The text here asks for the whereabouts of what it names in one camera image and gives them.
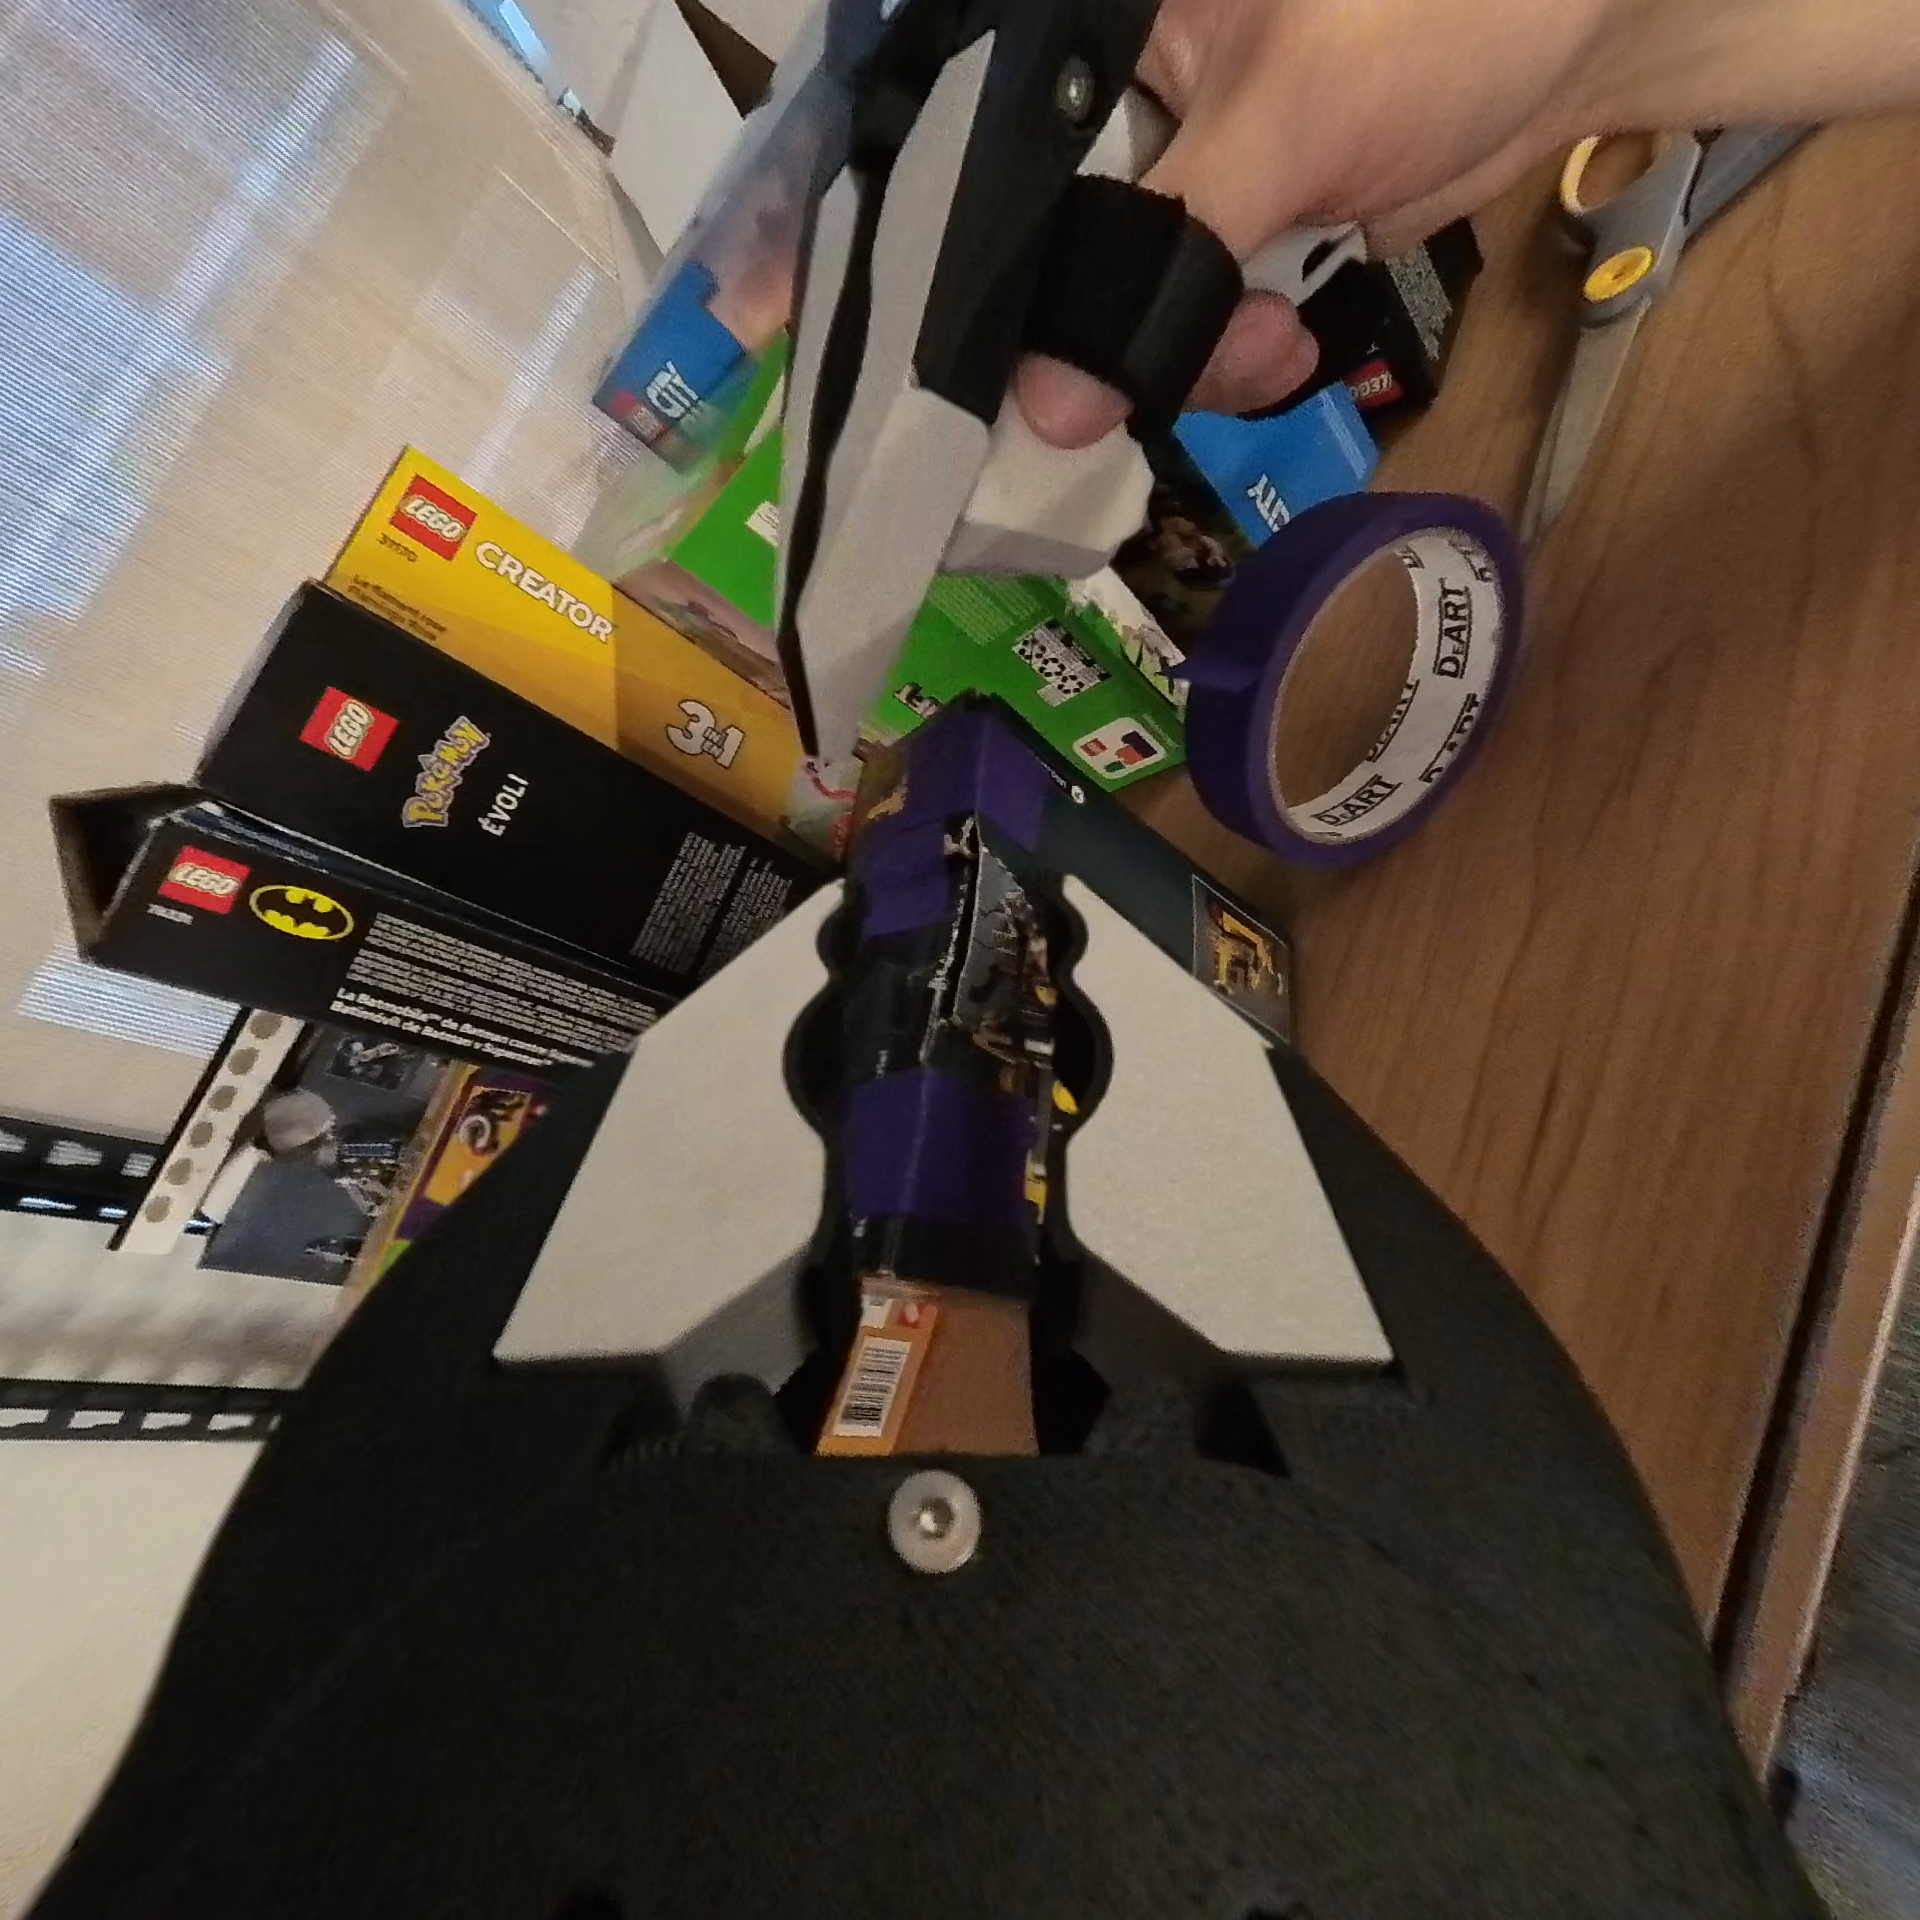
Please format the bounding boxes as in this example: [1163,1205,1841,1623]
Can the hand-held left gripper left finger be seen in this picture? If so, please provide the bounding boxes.
[491,884,849,1395]

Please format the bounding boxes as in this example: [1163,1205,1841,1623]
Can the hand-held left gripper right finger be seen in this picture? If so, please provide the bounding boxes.
[1050,877,1403,1395]

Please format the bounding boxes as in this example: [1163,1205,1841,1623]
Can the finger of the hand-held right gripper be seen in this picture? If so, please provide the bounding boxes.
[791,36,995,755]
[776,147,859,755]

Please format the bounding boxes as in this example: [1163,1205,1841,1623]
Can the small black yellow toy box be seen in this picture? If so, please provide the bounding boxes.
[832,696,1296,1299]

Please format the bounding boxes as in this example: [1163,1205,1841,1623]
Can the purple tape roll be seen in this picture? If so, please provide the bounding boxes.
[1183,490,1527,876]

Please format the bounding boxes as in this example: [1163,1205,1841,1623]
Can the grey yellow scissors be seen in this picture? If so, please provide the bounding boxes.
[1515,128,1824,560]

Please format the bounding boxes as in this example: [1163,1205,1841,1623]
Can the wooden desk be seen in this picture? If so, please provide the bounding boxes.
[817,118,1920,1728]

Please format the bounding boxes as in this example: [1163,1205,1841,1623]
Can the person's right hand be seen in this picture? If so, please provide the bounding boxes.
[1008,0,1731,453]

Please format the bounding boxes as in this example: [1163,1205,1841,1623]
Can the green toy box white edge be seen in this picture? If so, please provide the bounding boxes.
[576,328,1197,797]

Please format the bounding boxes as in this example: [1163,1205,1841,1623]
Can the purple green toy box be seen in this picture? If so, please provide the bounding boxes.
[344,1063,579,1299]

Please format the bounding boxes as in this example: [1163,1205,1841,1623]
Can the orange toy box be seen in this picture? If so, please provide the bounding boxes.
[815,1271,944,1456]

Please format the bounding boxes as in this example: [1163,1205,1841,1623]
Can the white cardboard box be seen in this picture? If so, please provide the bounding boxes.
[615,0,789,242]

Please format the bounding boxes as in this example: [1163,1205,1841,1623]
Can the yellow flamingo toy box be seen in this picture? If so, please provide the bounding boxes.
[323,443,865,840]

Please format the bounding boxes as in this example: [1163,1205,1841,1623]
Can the grey toy box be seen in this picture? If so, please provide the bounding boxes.
[109,1006,472,1296]

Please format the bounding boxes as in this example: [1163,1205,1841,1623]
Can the small blue toy box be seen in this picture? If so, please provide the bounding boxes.
[1168,381,1386,544]

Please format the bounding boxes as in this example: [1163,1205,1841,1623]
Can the black bat logo toy box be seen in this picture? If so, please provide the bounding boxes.
[49,779,681,1039]

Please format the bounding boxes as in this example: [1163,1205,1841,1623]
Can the black toy box white labels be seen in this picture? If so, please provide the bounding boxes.
[1340,218,1491,416]

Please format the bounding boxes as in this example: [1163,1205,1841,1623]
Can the black toy box yellow logo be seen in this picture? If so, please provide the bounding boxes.
[193,579,840,994]

